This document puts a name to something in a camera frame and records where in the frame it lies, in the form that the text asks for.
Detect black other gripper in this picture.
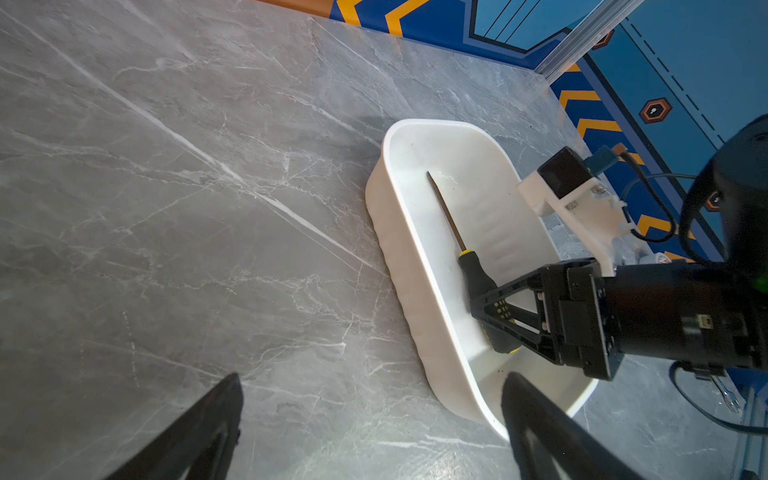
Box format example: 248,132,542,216
470,259,640,479

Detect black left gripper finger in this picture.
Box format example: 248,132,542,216
108,373,244,479

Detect black yellow handled screwdriver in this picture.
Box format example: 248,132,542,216
426,172,521,354

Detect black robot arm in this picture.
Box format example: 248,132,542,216
366,117,767,479

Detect white plastic bin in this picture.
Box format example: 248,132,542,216
365,119,597,436

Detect black lower arm cable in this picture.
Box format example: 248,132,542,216
668,359,768,436

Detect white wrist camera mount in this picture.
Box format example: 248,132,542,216
518,147,645,277

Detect black camera cable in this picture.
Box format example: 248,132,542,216
584,143,700,244

